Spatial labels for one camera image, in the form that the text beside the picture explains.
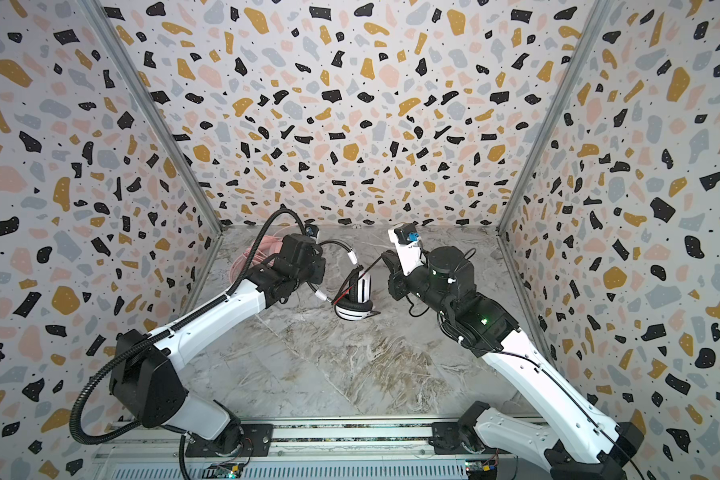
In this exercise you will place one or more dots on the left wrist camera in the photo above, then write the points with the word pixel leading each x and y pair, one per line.
pixel 311 230

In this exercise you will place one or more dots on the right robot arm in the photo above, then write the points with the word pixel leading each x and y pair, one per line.
pixel 576 440

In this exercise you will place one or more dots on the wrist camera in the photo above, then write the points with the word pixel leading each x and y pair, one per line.
pixel 406 241
pixel 311 230

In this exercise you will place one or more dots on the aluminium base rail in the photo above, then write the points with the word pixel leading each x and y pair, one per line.
pixel 335 448

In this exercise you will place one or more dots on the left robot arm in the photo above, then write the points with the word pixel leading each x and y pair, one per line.
pixel 144 373

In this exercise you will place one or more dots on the pink headphones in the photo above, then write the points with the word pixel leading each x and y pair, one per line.
pixel 269 245

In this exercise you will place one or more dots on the white black headphones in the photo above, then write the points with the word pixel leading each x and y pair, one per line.
pixel 353 302

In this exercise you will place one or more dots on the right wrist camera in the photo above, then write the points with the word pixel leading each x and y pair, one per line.
pixel 406 241

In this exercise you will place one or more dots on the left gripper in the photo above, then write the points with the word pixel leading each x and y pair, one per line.
pixel 318 264

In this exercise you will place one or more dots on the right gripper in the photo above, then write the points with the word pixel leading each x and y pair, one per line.
pixel 400 282

